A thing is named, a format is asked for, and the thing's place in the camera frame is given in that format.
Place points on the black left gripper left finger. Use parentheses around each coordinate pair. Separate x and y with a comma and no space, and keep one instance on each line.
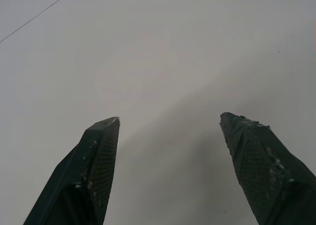
(84,175)

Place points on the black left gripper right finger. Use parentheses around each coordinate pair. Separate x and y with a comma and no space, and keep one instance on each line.
(261,175)

